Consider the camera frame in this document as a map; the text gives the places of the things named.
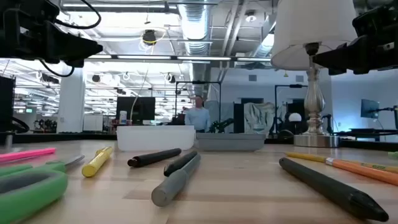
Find pink highlighter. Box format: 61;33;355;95
0;147;57;164

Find black background frame stand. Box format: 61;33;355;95
175;80;222;125
274;83;308;134

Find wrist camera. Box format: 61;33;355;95
0;0;60;24
352;2;398;37

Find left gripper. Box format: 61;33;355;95
0;18;104;68

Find person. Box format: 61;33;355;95
184;95;211;134

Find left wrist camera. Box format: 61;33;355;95
0;0;60;24

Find pale draped cover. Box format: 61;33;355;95
244;102;276;134

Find black computer monitor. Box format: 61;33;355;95
116;96;156;126

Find clear plastic supply box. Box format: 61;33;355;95
116;125;196;152

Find white cabinet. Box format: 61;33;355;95
83;114;104;132

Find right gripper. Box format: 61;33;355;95
312;30;398;76

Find orange pencil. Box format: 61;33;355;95
325;157;398;187

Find small monitor on arm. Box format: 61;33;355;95
360;98;381;119

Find black pen white scale print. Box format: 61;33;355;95
279;157;390;223

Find black hanging ceiling device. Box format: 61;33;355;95
142;29;157;45

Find yellow pencil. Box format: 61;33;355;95
81;146;114;179
285;151;398;174

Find grey pen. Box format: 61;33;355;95
151;154;201;208

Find white shade silver table lamp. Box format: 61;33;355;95
270;0;358;148

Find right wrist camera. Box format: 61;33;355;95
352;2;398;37

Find black camera cable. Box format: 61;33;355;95
54;0;103;30

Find long ceiling light strip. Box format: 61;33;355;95
85;55;272;62

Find green handled scissors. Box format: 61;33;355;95
0;154;85;224

